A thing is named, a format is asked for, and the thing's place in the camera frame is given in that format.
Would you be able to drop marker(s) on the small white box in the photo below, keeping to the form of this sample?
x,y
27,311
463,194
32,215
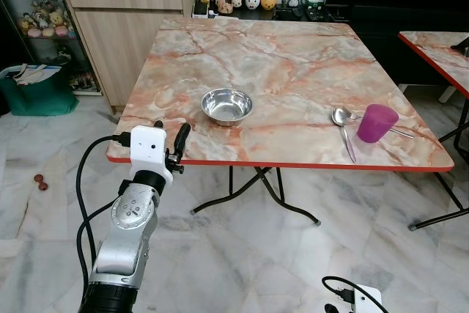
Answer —
x,y
199,12

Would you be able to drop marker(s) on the white paper sheets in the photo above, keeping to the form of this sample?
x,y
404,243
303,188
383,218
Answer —
x,y
33,72

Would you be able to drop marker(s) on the yellow plush toy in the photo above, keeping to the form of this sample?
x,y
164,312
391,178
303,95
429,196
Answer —
x,y
55,15

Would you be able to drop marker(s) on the marble pattern folding table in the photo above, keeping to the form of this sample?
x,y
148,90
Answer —
x,y
440,50
293,71

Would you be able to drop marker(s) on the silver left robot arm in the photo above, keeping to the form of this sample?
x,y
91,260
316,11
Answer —
x,y
132,232

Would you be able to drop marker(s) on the purple plastic cup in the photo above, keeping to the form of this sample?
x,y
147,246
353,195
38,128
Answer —
x,y
377,124

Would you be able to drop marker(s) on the black phone holder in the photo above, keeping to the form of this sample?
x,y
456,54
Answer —
x,y
462,44

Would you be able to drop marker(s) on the small brown floor object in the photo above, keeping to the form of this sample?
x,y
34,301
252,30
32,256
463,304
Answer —
x,y
41,181

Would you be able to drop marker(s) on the steel spoon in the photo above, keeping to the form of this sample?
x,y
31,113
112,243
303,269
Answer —
x,y
339,116

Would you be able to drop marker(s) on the dark green mug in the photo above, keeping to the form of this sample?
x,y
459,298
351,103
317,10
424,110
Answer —
x,y
315,8

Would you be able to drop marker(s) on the light wooden cabinet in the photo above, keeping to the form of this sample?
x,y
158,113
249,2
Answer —
x,y
132,34

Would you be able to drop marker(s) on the green bag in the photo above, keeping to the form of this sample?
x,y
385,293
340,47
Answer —
x,y
37,97

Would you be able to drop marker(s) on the small grey figurine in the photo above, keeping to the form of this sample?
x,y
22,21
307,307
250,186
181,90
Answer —
x,y
293,2

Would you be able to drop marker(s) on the steel fork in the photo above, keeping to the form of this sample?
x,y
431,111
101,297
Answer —
x,y
403,134

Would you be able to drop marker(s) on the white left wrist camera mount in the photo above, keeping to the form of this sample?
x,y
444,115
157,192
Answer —
x,y
150,150

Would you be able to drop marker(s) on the small steel bowl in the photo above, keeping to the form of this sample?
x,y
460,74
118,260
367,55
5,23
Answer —
x,y
226,105

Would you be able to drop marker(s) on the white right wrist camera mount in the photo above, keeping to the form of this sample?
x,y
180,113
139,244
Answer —
x,y
368,300

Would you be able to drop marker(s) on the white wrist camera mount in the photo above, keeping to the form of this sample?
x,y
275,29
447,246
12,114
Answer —
x,y
150,150
368,300

